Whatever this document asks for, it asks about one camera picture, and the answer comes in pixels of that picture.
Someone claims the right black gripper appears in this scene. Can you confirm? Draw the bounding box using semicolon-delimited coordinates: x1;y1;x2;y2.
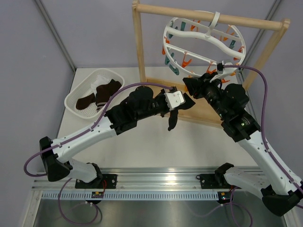
183;72;228;120

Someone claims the black sock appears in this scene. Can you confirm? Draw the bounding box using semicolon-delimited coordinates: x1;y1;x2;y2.
168;93;196;131

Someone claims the white round clip hanger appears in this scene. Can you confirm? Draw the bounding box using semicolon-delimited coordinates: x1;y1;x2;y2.
162;12;246;77

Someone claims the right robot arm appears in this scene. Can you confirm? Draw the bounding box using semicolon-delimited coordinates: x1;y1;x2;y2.
183;73;303;217

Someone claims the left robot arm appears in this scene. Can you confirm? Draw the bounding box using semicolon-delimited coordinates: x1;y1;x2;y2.
41;86;185;188

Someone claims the brown sock with stripes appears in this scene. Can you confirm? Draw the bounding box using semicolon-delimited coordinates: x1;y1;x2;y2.
95;79;122;111

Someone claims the white sock in basket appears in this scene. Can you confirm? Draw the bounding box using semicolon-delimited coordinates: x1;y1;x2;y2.
90;74;111;93

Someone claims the white perforated plastic basket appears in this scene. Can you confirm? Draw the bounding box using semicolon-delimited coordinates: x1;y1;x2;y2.
64;68;125;119

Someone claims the dark brown small sock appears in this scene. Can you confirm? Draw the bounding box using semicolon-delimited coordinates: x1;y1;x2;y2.
76;93;96;110

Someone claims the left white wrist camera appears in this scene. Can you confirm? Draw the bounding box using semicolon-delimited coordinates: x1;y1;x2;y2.
164;87;185;111

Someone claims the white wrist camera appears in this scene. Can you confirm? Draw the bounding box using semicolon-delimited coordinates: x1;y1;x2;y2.
210;62;238;83
164;87;185;111

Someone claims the wooden hanger rack frame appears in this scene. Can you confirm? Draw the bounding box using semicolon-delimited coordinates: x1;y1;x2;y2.
132;0;291;128

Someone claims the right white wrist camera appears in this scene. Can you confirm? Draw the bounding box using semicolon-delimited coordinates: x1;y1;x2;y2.
210;62;238;83

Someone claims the aluminium mounting rail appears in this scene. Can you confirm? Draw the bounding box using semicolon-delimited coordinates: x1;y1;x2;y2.
31;166;273;192

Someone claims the white slotted cable duct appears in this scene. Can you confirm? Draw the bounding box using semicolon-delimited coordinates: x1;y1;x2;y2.
42;191;219;201

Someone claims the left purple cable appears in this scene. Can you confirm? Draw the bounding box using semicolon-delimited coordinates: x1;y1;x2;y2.
23;82;176;224

